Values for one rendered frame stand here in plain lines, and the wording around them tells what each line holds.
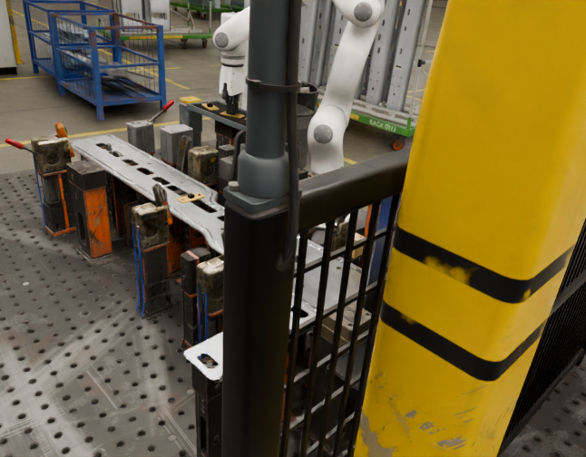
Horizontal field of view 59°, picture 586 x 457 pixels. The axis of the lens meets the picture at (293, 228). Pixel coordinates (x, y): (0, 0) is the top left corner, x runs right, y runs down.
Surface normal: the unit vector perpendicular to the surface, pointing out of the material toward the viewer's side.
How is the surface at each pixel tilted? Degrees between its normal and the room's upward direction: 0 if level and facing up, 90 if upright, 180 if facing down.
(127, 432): 0
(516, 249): 90
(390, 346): 90
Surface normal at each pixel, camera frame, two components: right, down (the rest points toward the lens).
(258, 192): -0.14, 0.45
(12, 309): 0.07, -0.88
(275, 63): 0.29, 0.46
